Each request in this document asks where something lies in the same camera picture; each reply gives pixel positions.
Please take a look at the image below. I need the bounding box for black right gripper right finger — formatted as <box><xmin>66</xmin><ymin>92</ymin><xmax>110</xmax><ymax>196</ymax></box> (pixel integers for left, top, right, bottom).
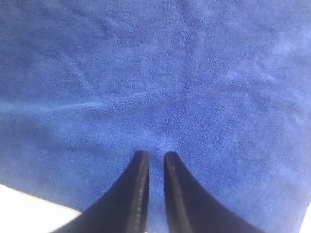
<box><xmin>164</xmin><ymin>151</ymin><xmax>261</xmax><ymax>233</ymax></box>

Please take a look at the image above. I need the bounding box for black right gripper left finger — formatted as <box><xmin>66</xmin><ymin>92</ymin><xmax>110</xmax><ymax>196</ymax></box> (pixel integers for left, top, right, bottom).
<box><xmin>56</xmin><ymin>150</ymin><xmax>149</xmax><ymax>233</ymax></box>

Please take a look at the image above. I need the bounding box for blue microfiber towel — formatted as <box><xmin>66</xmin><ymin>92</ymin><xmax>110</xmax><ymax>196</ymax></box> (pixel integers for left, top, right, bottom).
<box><xmin>0</xmin><ymin>0</ymin><xmax>311</xmax><ymax>233</ymax></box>

